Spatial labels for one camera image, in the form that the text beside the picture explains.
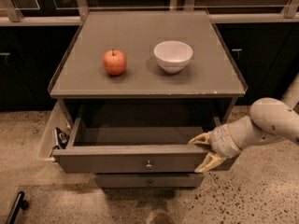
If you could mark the grey top drawer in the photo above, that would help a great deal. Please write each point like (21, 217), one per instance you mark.
(110, 140)

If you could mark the dark snack bag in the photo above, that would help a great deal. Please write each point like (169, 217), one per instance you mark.
(61, 139)

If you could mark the red apple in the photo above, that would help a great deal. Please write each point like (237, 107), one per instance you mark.
(114, 62)

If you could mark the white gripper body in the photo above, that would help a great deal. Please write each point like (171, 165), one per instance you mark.
(221, 142)

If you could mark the grey bottom drawer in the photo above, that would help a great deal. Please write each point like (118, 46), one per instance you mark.
(153, 180)

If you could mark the metal window frame rail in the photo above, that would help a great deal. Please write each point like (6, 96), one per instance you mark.
(64, 12)

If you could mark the dark wall cabinets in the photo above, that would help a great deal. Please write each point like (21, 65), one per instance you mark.
(267, 55)

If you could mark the black handle bar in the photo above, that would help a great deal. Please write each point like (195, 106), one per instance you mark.
(19, 203)

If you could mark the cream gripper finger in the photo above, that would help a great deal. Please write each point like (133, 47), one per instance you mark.
(211, 161)
(202, 138)

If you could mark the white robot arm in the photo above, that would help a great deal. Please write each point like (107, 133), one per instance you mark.
(268, 120)

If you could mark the white ceramic bowl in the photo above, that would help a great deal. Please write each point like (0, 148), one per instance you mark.
(173, 56)

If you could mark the grey drawer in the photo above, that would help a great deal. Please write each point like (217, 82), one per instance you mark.
(153, 180)
(110, 140)

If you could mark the translucent plastic bin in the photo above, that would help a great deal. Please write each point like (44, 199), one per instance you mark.
(48, 141)

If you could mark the grey drawer cabinet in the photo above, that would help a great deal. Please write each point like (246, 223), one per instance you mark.
(202, 94)

